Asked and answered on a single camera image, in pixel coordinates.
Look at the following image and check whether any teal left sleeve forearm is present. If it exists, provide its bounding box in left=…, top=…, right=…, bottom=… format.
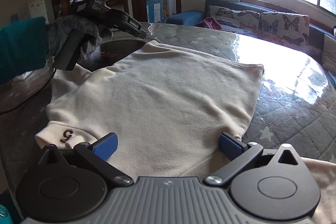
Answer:
left=1, top=17, right=47, bottom=84

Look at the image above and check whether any butterfly pillow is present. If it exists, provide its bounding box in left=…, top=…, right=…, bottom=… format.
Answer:
left=207, top=5, right=261, bottom=38
left=260, top=12, right=309, bottom=53

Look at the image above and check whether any grey gloved left hand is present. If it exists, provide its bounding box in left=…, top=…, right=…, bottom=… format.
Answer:
left=46, top=15, right=113, bottom=58

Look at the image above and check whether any blue sofa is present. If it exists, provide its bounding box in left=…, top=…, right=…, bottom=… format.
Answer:
left=163, top=0, right=335, bottom=63

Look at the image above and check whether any left butterfly pillow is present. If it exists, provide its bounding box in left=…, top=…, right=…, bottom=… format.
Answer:
left=207, top=5, right=261, bottom=38

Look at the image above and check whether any pink cloth on sofa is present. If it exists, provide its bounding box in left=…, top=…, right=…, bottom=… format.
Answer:
left=196, top=16, right=222, bottom=30

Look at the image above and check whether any white refrigerator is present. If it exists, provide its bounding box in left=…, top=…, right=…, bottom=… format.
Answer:
left=28, top=0, right=49, bottom=24

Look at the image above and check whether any blue white cabinet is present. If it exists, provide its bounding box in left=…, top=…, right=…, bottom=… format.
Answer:
left=146, top=0, right=163, bottom=23

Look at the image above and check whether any dark wooden side table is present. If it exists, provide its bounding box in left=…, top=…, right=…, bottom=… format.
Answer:
left=106, top=0, right=129, bottom=13

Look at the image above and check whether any right butterfly pillow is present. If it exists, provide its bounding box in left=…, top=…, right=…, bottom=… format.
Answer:
left=260, top=12, right=309, bottom=53

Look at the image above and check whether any grey plain cushion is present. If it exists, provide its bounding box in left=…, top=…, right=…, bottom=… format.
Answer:
left=322, top=35, right=336, bottom=75

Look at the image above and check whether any quilted grey table cover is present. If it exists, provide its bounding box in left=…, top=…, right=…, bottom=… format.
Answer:
left=1, top=23, right=335, bottom=223

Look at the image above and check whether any cream sweater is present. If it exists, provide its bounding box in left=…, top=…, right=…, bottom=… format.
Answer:
left=35, top=40, right=336, bottom=224

